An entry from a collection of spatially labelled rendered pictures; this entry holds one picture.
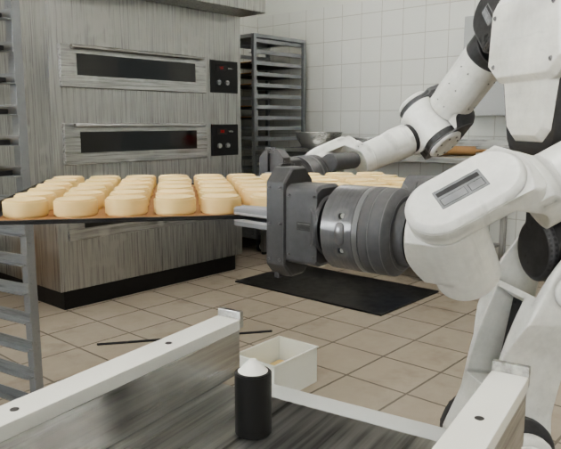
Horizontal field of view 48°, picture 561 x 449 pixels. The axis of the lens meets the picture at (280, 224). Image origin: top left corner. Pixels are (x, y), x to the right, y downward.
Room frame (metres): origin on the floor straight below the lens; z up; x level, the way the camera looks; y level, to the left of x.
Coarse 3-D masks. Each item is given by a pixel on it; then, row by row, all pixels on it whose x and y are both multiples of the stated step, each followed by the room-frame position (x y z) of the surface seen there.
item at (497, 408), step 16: (496, 368) 0.50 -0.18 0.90; (512, 368) 0.50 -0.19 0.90; (528, 368) 0.49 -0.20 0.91; (496, 384) 0.48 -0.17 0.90; (512, 384) 0.48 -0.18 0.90; (528, 384) 0.49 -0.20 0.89; (480, 400) 0.45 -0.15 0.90; (496, 400) 0.45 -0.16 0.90; (512, 400) 0.45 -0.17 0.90; (464, 416) 0.42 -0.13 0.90; (480, 416) 0.42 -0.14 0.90; (496, 416) 0.42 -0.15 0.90; (512, 416) 0.44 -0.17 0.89; (448, 432) 0.40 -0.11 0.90; (464, 432) 0.40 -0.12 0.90; (480, 432) 0.40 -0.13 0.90; (496, 432) 0.40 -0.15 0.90; (512, 432) 0.45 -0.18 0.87; (432, 448) 0.38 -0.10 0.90; (448, 448) 0.38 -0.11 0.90; (464, 448) 0.38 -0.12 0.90; (480, 448) 0.38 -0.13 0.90; (496, 448) 0.41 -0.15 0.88; (512, 448) 0.45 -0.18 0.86
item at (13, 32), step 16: (16, 0) 1.90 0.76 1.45; (16, 16) 1.90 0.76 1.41; (16, 32) 1.89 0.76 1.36; (16, 48) 1.89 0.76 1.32; (16, 64) 1.89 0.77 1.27; (16, 80) 1.89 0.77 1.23; (16, 96) 1.88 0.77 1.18; (16, 128) 1.89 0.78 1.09; (16, 160) 1.89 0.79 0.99; (32, 224) 1.91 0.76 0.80; (32, 240) 1.90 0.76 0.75; (32, 256) 1.90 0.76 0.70; (32, 272) 1.90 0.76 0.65; (32, 288) 1.89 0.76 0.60; (32, 304) 1.89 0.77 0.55; (32, 320) 1.89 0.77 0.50; (32, 336) 1.88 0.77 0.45; (32, 352) 1.89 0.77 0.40; (32, 384) 1.89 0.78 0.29
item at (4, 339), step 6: (0, 336) 1.96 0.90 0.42; (6, 336) 1.94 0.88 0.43; (12, 336) 1.93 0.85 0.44; (0, 342) 1.94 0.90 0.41; (6, 342) 1.94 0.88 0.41; (12, 342) 1.93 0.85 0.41; (18, 342) 1.91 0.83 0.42; (24, 342) 1.90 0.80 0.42; (30, 342) 1.88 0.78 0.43; (12, 348) 1.89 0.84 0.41; (18, 348) 1.88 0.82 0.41; (24, 348) 1.88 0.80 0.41; (30, 348) 1.88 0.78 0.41
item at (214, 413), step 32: (224, 384) 0.62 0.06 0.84; (256, 384) 0.50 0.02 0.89; (192, 416) 0.54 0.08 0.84; (224, 416) 0.54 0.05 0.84; (256, 416) 0.50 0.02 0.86; (288, 416) 0.54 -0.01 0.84; (320, 416) 0.54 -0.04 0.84; (128, 448) 0.49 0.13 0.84; (160, 448) 0.49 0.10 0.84; (192, 448) 0.49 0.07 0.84; (224, 448) 0.49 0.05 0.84; (256, 448) 0.49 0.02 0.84; (288, 448) 0.49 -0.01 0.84; (320, 448) 0.49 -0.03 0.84; (352, 448) 0.49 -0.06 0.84; (384, 448) 0.49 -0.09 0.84; (416, 448) 0.49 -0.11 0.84
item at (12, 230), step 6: (0, 228) 1.94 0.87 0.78; (6, 228) 1.92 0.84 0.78; (12, 228) 1.91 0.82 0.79; (18, 228) 1.90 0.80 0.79; (24, 228) 1.88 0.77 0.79; (0, 234) 1.90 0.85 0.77; (6, 234) 1.89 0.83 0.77; (12, 234) 1.89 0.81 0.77; (18, 234) 1.89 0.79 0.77; (24, 234) 1.88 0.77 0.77
